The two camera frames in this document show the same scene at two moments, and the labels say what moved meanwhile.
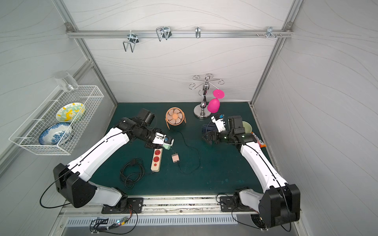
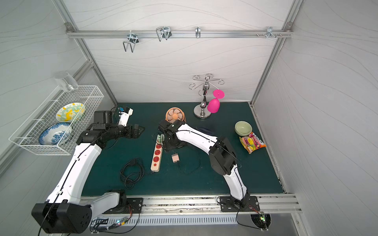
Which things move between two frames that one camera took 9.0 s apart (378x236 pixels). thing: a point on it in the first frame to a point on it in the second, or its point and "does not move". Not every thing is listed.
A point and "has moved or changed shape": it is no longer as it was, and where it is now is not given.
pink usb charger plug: x=175 y=158 does not move
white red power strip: x=156 y=160 does not move
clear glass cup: x=65 y=81 does not move
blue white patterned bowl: x=56 y=134 does not move
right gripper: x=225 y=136 to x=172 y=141
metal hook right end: x=269 y=32 does not move
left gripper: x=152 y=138 to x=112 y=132
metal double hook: x=133 y=40 does not move
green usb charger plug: x=167 y=146 has moved or changed shape
